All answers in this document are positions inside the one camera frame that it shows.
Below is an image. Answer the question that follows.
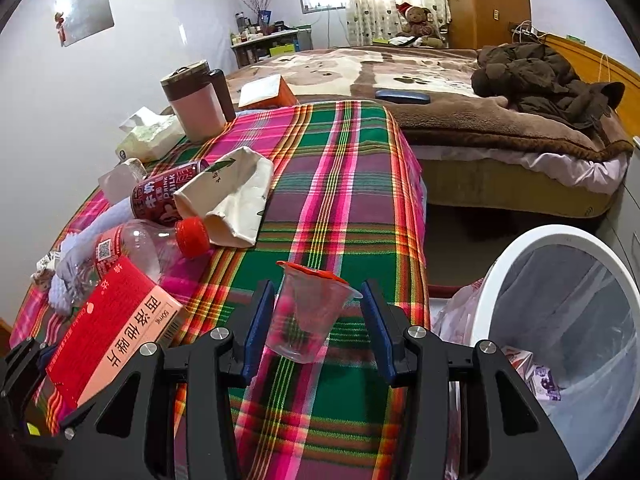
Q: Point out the clear plastic bottle red cap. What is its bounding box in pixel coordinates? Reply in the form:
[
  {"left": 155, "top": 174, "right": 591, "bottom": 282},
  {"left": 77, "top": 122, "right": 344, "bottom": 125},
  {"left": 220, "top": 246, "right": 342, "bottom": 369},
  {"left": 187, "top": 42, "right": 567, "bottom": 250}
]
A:
[{"left": 65, "top": 216, "right": 211, "bottom": 306}]

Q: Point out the red milk can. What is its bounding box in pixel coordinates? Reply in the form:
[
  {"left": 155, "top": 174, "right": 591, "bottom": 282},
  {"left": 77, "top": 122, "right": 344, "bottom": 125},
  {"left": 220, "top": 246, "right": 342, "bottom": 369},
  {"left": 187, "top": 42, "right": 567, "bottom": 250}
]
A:
[{"left": 131, "top": 158, "right": 210, "bottom": 226}]

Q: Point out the white trash bin with liner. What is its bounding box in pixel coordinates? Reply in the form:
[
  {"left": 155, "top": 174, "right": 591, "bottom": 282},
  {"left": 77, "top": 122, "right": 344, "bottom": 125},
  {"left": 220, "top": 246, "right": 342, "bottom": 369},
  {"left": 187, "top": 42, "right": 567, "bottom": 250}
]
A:
[{"left": 470, "top": 224, "right": 640, "bottom": 480}]

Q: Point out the purple printed carton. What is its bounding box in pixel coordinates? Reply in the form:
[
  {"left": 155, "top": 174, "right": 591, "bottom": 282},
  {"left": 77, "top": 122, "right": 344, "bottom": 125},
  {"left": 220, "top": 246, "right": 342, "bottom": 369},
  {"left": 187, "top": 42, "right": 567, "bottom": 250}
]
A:
[{"left": 502, "top": 345, "right": 564, "bottom": 404}]

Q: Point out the wall mirror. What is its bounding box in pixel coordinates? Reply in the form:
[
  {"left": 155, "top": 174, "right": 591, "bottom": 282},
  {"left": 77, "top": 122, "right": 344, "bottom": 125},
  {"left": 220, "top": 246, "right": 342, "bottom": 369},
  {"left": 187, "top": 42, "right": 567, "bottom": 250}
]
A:
[{"left": 52, "top": 0, "right": 116, "bottom": 47}]

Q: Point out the red medicine box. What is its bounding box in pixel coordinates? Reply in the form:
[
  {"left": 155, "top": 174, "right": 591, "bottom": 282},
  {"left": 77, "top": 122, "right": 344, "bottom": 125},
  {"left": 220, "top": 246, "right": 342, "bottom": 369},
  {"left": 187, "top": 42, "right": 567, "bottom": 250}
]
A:
[{"left": 46, "top": 255, "right": 184, "bottom": 411}]

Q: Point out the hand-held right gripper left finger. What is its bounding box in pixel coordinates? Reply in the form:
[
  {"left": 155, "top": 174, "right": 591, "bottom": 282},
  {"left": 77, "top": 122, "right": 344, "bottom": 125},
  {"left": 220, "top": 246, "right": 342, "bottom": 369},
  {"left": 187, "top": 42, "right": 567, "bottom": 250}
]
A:
[{"left": 50, "top": 280, "right": 275, "bottom": 480}]

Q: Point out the white cable bundle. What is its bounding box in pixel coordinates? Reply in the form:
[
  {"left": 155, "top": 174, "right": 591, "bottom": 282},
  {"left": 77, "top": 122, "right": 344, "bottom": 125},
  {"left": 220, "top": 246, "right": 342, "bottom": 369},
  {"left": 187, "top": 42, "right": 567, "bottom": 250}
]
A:
[{"left": 509, "top": 20, "right": 544, "bottom": 44}]

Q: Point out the bed with pink sheet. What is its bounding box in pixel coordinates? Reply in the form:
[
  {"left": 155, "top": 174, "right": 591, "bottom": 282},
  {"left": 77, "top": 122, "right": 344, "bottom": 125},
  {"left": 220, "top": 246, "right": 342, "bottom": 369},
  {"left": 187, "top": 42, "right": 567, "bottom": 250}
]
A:
[{"left": 414, "top": 141, "right": 629, "bottom": 219}]

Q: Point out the dark brown thermos bottle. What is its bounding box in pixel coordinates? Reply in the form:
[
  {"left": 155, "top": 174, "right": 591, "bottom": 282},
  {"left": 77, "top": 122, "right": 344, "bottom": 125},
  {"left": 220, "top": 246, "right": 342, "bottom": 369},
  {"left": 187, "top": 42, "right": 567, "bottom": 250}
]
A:
[{"left": 207, "top": 69, "right": 236, "bottom": 123}]

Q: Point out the pink thermos cup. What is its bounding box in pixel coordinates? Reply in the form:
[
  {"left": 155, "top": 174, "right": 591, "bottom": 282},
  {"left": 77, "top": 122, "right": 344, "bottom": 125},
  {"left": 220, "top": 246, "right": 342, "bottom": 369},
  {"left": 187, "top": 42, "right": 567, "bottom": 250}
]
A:
[{"left": 160, "top": 60, "right": 227, "bottom": 144}]

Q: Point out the wooden headboard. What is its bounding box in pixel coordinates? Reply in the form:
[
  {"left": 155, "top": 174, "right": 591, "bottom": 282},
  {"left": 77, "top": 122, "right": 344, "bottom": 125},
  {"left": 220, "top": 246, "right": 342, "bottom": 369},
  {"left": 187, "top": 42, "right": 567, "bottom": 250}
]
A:
[{"left": 542, "top": 34, "right": 640, "bottom": 137}]

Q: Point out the clear plastic cup red rim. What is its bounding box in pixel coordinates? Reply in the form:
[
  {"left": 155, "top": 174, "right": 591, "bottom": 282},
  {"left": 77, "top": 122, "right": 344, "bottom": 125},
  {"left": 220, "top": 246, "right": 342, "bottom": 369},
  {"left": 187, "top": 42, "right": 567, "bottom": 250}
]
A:
[{"left": 265, "top": 260, "right": 364, "bottom": 364}]

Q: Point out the orange box white top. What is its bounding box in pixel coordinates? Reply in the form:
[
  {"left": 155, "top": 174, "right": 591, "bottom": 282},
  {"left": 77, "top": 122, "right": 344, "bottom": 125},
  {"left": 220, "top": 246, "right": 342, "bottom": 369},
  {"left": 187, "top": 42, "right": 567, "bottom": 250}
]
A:
[{"left": 238, "top": 74, "right": 299, "bottom": 111}]

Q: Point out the soft tissue pack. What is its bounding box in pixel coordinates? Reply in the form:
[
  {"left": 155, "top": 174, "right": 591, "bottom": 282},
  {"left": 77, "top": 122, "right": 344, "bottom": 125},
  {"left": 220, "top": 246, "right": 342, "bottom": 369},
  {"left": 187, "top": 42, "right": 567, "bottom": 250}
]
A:
[{"left": 116, "top": 106, "right": 186, "bottom": 164}]

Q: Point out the plaid tablecloth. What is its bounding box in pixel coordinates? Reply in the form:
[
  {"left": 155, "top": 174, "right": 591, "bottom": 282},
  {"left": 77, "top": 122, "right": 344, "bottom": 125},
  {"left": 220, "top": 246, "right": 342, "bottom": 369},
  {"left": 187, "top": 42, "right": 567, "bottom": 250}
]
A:
[{"left": 10, "top": 100, "right": 434, "bottom": 480}]

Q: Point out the brown jacket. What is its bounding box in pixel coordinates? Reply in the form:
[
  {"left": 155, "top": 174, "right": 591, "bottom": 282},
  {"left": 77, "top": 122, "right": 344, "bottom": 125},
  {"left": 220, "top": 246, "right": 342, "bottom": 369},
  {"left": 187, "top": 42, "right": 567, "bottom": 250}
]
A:
[{"left": 471, "top": 42, "right": 626, "bottom": 131}]

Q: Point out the brown patterned bed blanket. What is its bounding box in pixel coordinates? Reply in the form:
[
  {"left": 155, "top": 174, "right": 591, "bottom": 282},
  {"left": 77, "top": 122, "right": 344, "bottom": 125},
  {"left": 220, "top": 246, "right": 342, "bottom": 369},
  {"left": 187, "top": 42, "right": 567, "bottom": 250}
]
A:
[{"left": 225, "top": 46, "right": 634, "bottom": 163}]

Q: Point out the white foam fruit net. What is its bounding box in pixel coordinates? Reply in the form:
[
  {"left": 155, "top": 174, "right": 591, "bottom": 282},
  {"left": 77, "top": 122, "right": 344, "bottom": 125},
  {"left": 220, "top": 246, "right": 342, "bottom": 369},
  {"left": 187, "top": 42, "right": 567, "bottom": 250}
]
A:
[{"left": 47, "top": 197, "right": 132, "bottom": 313}]

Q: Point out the pink plastic bag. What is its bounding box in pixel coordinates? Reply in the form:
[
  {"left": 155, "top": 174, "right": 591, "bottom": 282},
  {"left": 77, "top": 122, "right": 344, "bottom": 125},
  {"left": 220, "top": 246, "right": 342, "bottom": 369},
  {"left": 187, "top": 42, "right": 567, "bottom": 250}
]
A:
[{"left": 432, "top": 280, "right": 484, "bottom": 349}]

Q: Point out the cluttered white desk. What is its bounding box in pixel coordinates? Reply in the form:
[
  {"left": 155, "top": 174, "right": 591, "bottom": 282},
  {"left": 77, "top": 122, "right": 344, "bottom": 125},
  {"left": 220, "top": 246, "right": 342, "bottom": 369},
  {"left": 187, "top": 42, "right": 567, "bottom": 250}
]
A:
[{"left": 230, "top": 27, "right": 314, "bottom": 68}]

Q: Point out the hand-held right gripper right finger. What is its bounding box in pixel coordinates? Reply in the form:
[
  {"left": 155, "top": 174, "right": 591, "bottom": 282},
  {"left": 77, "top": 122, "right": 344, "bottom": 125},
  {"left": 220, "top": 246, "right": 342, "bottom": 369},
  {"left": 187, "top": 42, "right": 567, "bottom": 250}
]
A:
[{"left": 361, "top": 280, "right": 578, "bottom": 480}]

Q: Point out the blue glasses case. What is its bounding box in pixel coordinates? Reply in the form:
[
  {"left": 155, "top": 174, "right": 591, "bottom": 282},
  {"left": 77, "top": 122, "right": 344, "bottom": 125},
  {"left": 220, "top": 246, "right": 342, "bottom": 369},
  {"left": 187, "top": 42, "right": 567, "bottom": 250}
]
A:
[{"left": 375, "top": 89, "right": 431, "bottom": 106}]

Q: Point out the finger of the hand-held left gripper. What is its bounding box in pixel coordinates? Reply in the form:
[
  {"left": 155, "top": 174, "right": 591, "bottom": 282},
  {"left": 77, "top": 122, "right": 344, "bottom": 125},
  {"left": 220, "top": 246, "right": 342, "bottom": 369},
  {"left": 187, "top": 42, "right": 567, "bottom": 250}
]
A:
[{"left": 0, "top": 340, "right": 48, "bottom": 436}]

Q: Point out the vase with dry branches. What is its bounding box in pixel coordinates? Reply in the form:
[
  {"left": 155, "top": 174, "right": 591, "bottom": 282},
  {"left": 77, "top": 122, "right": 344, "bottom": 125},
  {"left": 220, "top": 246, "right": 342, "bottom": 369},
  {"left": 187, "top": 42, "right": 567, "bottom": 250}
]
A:
[{"left": 231, "top": 0, "right": 277, "bottom": 29}]

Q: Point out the cream paper bag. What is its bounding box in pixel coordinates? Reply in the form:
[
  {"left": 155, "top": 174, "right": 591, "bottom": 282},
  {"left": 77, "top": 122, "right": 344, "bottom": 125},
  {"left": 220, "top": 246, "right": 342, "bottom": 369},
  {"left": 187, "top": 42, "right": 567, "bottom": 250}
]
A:
[{"left": 172, "top": 147, "right": 275, "bottom": 248}]

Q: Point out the brown teddy bear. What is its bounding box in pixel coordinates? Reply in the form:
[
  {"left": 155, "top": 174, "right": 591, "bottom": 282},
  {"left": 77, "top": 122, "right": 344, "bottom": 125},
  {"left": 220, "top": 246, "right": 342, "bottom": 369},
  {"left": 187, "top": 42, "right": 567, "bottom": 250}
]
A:
[{"left": 395, "top": 2, "right": 446, "bottom": 50}]

